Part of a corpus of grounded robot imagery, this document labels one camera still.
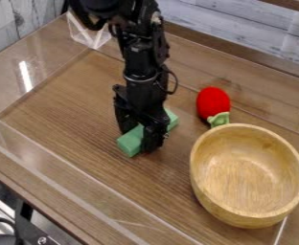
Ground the clear acrylic corner bracket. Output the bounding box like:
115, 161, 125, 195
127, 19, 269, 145
67, 11, 112, 50

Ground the light wooden bowl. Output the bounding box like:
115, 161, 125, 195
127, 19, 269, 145
190, 123, 299, 229

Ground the black table frame leg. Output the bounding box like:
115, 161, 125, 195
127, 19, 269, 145
14, 200, 61, 245

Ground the red knitted strawberry toy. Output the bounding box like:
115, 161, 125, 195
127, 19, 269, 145
196, 86, 231, 127

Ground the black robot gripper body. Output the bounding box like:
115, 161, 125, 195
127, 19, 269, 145
112, 75, 170, 127

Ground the green rectangular block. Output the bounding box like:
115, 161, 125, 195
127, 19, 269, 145
116, 109, 179, 158

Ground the clear acrylic tray wall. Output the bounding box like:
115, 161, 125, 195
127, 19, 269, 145
0, 109, 208, 245

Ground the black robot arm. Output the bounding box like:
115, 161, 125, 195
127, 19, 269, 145
68, 0, 170, 152

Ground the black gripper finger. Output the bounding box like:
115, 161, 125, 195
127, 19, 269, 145
140, 124, 167, 153
113, 103, 137, 134

